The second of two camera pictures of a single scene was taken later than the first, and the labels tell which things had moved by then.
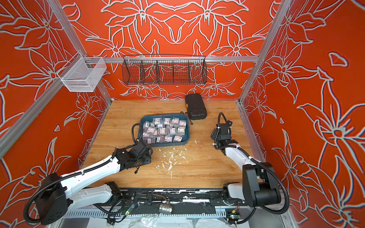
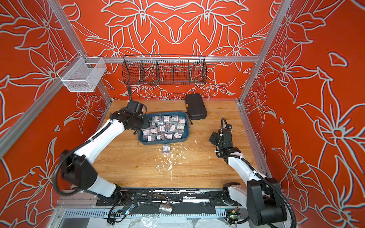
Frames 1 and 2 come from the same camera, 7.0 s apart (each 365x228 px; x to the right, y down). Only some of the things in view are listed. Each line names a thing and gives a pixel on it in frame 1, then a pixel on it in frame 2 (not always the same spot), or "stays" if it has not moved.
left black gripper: [149, 157] → [147, 123]
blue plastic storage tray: [158, 129] stays
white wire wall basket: [81, 74] stays
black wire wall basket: [164, 69] stays
